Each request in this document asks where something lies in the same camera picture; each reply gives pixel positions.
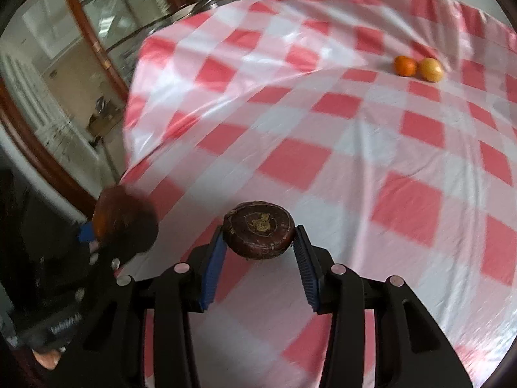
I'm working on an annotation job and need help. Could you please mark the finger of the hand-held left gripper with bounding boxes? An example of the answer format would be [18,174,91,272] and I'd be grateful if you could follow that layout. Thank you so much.
[109,202,159,269]
[77,220,100,253]

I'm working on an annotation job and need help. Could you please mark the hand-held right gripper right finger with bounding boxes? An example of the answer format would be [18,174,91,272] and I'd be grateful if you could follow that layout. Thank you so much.
[294,224,473,388]

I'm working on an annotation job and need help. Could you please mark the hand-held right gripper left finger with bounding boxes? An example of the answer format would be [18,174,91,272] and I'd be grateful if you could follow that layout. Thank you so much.
[83,226,227,388]

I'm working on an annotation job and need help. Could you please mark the small dark red apple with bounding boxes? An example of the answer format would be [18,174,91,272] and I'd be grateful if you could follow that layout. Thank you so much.
[92,186,152,247]

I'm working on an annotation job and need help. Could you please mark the large dark red apple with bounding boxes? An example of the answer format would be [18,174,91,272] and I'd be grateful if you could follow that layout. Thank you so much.
[223,201,296,260]

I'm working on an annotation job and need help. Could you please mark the small orange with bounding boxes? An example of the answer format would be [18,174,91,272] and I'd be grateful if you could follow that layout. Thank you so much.
[393,55,417,77]

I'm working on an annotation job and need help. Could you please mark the plain yellow pepino melon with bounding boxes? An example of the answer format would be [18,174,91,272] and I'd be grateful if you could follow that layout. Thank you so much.
[417,57,445,83]

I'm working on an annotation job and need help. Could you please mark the person's left hand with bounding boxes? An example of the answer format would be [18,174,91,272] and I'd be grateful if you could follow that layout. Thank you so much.
[32,345,67,370]

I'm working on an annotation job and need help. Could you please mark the red white checkered tablecloth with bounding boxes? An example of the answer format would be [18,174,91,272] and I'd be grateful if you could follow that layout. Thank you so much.
[119,0,517,388]

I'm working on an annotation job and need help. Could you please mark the wooden glass door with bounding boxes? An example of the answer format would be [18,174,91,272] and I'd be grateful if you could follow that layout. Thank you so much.
[0,0,198,219]

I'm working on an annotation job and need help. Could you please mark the metal pot lids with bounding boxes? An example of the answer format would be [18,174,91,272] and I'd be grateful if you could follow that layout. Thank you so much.
[162,0,253,25]

